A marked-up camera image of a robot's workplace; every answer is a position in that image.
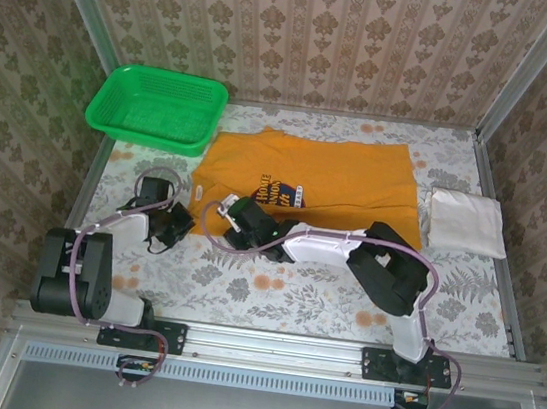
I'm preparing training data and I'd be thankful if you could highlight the orange printed t-shirt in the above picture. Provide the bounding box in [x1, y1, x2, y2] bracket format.
[184, 116, 436, 258]

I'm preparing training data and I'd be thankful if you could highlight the aluminium frame post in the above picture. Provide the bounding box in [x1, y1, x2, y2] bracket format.
[27, 0, 128, 82]
[476, 0, 547, 150]

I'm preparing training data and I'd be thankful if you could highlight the white folded t-shirt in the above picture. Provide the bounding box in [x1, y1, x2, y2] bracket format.
[417, 184, 516, 262]

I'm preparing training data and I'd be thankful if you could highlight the aluminium table edge rail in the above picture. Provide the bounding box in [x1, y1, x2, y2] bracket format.
[63, 130, 117, 237]
[444, 132, 547, 363]

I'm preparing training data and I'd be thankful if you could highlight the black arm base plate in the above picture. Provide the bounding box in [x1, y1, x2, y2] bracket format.
[357, 344, 456, 393]
[96, 311, 189, 358]

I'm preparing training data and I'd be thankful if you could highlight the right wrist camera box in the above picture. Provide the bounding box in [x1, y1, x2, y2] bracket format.
[218, 192, 241, 219]

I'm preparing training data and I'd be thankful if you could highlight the floral patterned table cover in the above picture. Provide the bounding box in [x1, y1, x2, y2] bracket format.
[68, 82, 540, 366]

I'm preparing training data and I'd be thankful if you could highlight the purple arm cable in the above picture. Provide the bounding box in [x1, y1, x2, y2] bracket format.
[179, 199, 481, 409]
[53, 156, 193, 394]

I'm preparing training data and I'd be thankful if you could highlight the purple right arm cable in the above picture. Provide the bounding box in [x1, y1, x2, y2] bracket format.
[179, 199, 481, 409]

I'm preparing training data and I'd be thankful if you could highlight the green plastic basket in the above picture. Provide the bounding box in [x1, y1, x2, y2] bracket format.
[82, 59, 233, 161]

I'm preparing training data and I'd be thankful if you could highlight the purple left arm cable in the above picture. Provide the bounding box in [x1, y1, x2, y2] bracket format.
[53, 156, 193, 394]

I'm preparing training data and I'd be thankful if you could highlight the grey slotted cable duct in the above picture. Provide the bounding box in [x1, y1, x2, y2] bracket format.
[22, 336, 400, 409]

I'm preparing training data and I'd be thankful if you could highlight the aluminium mounting rail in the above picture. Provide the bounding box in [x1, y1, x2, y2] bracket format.
[8, 294, 547, 405]

